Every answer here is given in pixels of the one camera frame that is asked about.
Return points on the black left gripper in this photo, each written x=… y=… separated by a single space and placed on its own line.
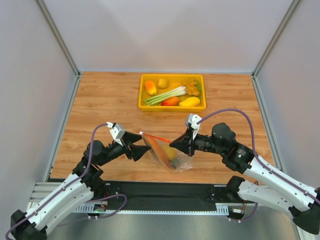
x=127 y=146

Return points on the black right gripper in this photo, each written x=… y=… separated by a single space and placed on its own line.
x=190 y=143

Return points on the clear zip top bag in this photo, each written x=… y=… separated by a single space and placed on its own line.
x=185 y=161

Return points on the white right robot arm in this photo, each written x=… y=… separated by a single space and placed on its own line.
x=278 y=191

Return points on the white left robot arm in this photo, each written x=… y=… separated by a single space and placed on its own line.
x=83 y=185

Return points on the yellow fake lemon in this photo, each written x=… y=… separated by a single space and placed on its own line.
x=170 y=152

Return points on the yellow fake mango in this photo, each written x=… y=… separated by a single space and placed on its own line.
x=190 y=102

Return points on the red orange fake mango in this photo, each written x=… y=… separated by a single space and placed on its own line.
x=171 y=101

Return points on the green fake scallion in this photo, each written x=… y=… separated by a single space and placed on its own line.
x=154 y=100

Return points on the brown fake ginger root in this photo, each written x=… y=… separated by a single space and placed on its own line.
x=190 y=87

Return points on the green fake grapes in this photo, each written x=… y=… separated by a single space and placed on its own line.
x=198 y=85

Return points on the round yellow fake potato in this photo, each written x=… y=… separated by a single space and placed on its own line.
x=162 y=83

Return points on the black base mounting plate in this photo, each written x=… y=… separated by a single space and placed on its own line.
x=165 y=197

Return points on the small yellow red mango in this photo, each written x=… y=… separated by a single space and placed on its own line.
x=150 y=87

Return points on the yellow plastic tray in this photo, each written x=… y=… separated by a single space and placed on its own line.
x=174 y=81

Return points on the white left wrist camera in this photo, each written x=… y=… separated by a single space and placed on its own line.
x=117 y=132

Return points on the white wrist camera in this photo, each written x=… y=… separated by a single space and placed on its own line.
x=192 y=120
x=117 y=132

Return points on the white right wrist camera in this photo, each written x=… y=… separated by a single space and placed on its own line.
x=192 y=120

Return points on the aluminium slotted rail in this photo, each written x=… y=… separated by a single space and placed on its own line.
x=160 y=197

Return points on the aluminium frame post left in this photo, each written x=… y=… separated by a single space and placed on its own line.
x=57 y=35

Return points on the aluminium frame post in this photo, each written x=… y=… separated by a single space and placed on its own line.
x=294 y=5
x=57 y=35

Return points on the aluminium frame post right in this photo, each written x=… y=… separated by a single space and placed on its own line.
x=294 y=5

